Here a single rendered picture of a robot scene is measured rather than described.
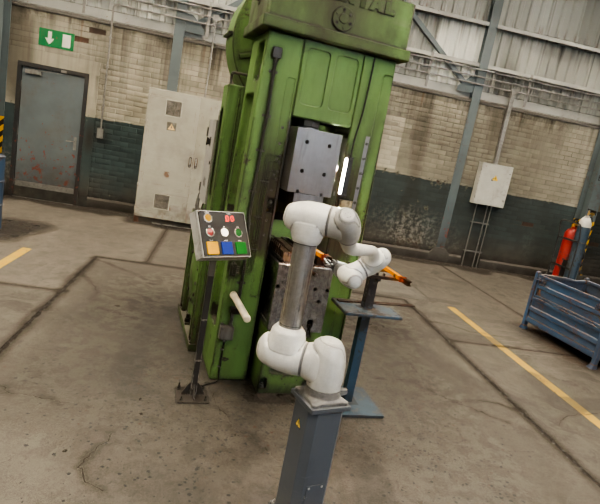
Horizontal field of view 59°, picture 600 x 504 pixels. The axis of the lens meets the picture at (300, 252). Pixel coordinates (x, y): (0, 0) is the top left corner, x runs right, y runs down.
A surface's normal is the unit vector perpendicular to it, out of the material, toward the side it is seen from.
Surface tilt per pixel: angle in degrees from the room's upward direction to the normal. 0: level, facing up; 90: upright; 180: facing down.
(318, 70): 90
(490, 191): 90
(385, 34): 90
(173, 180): 90
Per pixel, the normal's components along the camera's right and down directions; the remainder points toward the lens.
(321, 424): 0.46, 0.26
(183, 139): 0.11, 0.22
